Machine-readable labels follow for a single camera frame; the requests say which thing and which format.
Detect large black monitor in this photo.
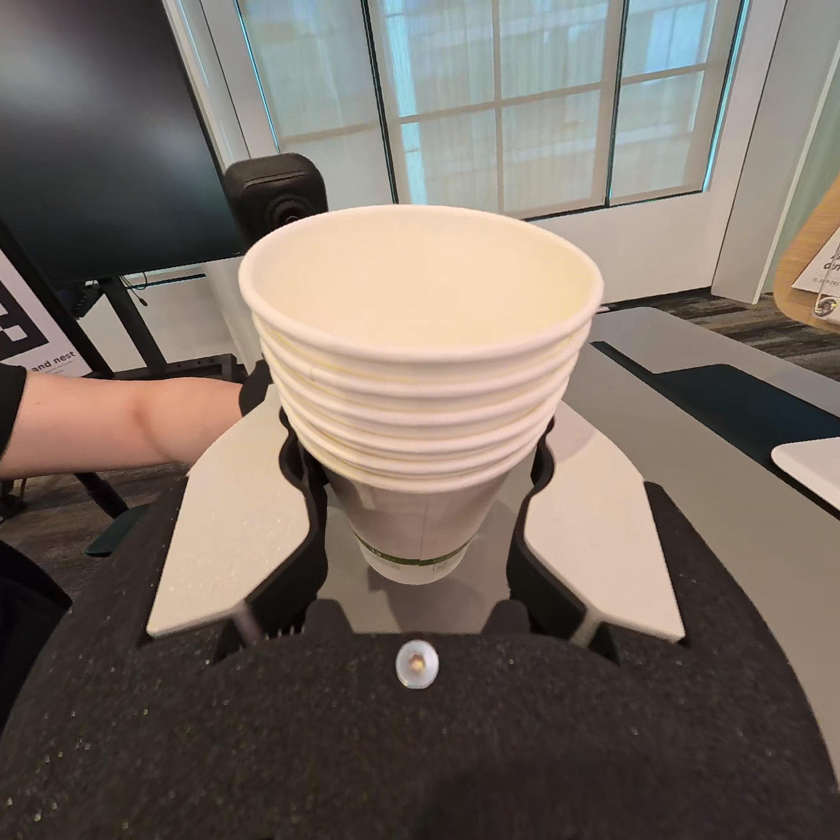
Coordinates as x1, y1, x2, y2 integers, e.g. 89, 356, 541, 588
0, 0, 245, 284

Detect large window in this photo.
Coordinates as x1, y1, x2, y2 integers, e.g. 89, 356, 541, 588
236, 0, 749, 221

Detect white sign with black pattern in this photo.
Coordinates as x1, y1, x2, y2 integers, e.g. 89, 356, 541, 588
0, 249, 93, 379

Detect stack of nested white cups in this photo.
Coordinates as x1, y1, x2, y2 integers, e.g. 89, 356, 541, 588
238, 203, 605, 586

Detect printed instruction sheet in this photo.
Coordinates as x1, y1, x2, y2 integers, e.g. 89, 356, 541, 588
791, 226, 840, 295

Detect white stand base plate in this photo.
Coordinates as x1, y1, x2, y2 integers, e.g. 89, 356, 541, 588
771, 438, 840, 511

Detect wooden document stand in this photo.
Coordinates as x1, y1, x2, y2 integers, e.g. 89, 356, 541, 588
773, 174, 840, 329

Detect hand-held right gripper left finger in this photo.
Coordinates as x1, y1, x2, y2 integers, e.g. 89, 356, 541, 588
146, 384, 329, 643

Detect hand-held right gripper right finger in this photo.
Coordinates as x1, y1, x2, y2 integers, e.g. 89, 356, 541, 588
507, 400, 688, 649

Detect person's left forearm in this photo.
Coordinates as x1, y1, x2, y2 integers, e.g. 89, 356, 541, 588
0, 375, 245, 481

